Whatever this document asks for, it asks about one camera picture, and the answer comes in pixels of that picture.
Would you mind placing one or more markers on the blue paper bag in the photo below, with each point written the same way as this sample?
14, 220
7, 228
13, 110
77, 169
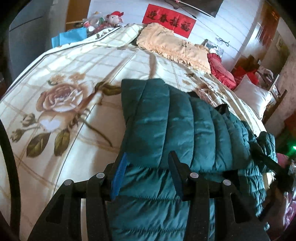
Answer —
71, 36

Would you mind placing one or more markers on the white square pillow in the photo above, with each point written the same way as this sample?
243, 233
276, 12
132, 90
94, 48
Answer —
254, 96

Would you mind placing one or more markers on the red heart cushion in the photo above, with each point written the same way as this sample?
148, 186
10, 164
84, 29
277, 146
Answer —
220, 72

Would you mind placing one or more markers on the peach frilled pillow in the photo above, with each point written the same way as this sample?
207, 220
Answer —
156, 38

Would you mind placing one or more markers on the grey refrigerator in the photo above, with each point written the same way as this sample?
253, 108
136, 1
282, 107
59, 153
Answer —
31, 32

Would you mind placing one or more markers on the plush pig toy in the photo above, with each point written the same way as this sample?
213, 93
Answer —
115, 18

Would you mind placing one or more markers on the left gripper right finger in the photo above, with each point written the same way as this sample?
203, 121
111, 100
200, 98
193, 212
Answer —
234, 220

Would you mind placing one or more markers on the red Chinese banner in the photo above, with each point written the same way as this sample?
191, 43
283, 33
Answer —
172, 20

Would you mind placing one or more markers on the wall mounted television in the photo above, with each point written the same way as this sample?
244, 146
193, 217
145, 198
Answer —
207, 7

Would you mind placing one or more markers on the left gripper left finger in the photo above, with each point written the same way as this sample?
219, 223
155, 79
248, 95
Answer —
61, 219

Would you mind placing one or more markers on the dark green puffer jacket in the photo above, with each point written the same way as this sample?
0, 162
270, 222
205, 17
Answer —
159, 119

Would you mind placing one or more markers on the floral cream bed quilt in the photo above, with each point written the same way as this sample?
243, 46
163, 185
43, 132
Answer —
64, 115

